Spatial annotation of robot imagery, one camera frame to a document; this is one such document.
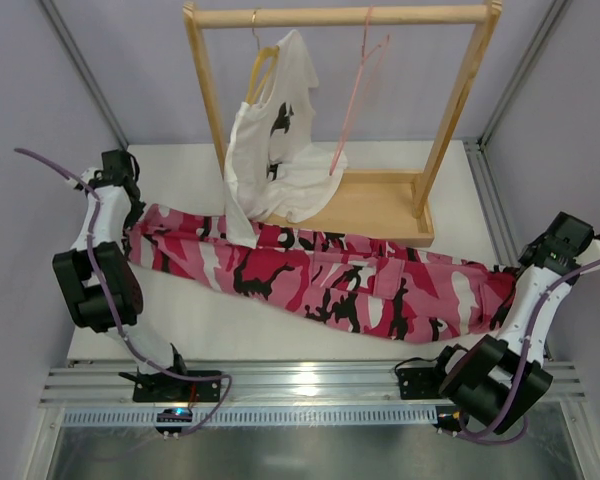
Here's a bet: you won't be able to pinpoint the wooden clothes rack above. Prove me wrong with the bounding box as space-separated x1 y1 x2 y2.
183 1 502 247

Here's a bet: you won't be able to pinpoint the white printed t-shirt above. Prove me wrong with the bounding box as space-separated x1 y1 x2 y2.
224 30 348 247

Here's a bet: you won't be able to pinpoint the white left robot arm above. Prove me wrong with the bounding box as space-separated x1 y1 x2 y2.
52 150 187 399

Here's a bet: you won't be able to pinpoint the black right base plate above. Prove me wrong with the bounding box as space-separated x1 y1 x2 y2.
393 359 438 401

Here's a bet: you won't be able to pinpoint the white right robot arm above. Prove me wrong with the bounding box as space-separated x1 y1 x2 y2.
438 212 595 444

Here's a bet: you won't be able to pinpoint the yellow clothes hanger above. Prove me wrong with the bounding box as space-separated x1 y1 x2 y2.
245 7 280 105

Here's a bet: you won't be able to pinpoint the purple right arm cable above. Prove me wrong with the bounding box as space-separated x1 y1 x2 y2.
449 248 600 445

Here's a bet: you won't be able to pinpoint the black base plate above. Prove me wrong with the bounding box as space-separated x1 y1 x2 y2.
393 359 438 401
119 370 221 403

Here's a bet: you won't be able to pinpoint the pink wire clothes hanger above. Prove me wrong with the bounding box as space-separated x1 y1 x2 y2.
329 5 391 176

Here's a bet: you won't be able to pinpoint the slotted cable duct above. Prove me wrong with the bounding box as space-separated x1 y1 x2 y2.
62 404 438 429

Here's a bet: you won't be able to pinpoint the aluminium frame rail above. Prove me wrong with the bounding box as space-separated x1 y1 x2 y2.
42 358 586 405

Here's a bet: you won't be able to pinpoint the pink camouflage trousers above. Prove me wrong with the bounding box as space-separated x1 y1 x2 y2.
126 205 519 344

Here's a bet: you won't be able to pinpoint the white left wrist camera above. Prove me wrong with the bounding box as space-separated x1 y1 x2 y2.
65 167 98 191

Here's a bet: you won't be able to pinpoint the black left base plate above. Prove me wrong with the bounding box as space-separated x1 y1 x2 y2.
119 370 221 403

